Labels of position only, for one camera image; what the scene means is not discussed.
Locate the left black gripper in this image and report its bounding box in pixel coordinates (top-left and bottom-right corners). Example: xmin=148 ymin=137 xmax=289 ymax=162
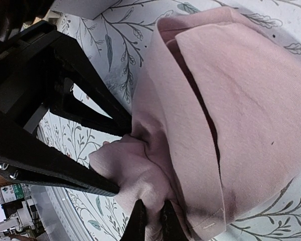
xmin=0 ymin=22 xmax=132 ymax=137

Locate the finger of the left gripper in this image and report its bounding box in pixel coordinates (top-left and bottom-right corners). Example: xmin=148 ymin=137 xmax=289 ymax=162
xmin=0 ymin=111 xmax=119 ymax=196

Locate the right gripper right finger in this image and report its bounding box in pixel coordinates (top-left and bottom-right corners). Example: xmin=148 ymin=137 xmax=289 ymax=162
xmin=161 ymin=200 xmax=188 ymax=241

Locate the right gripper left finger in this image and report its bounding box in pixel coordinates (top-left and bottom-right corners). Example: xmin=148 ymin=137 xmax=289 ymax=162
xmin=120 ymin=199 xmax=147 ymax=241

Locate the pink and white underwear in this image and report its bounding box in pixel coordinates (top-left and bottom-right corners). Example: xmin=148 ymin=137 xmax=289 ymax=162
xmin=89 ymin=7 xmax=301 ymax=240

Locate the floral patterned table mat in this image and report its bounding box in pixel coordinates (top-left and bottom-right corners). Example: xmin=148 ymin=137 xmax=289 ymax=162
xmin=35 ymin=0 xmax=301 ymax=241

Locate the aluminium front rail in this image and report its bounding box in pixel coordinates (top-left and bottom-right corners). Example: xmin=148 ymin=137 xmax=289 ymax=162
xmin=31 ymin=185 xmax=92 ymax=241

